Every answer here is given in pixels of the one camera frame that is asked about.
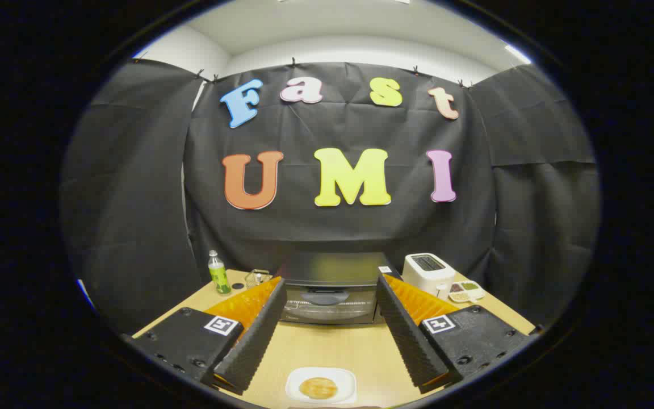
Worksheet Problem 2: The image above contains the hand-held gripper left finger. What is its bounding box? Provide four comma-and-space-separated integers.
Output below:
128, 277, 288, 395

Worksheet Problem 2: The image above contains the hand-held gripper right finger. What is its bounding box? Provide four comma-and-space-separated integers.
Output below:
375, 273, 532, 394

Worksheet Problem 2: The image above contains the black toaster oven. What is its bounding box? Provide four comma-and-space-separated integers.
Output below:
276, 252, 403, 325

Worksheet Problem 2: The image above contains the golden bread bun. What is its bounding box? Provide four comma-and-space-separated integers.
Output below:
299, 377, 338, 399

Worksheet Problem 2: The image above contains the white pop-up toaster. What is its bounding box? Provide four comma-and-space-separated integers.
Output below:
402, 253, 457, 299

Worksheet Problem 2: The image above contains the green label water bottle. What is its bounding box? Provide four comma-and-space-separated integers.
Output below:
208, 250, 232, 295

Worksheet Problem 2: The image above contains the white square plate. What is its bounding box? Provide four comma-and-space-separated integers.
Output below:
286, 367, 357, 405

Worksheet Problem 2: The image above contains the white divided snack dish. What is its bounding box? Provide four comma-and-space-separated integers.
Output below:
448, 281, 486, 303

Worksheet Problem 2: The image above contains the small wire basket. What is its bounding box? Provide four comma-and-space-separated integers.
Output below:
245, 269, 273, 289

